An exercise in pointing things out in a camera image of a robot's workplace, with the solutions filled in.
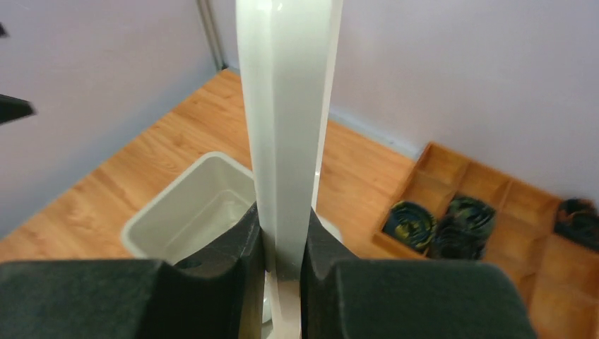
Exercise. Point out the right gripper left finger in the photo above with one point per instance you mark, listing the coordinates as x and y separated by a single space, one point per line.
217 292

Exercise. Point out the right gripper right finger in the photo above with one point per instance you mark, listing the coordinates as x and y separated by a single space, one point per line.
344 296

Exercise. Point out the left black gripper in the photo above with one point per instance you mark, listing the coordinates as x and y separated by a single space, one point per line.
13 108

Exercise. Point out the beige plastic bin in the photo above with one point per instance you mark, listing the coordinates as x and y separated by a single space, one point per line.
201 204

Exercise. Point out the white plastic lid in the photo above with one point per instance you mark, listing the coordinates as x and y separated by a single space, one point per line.
287 55

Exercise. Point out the wooden compartment tray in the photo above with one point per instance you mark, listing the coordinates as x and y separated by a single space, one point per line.
556 277

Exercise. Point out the black strap coil corner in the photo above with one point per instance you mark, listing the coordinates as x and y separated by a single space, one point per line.
576 219

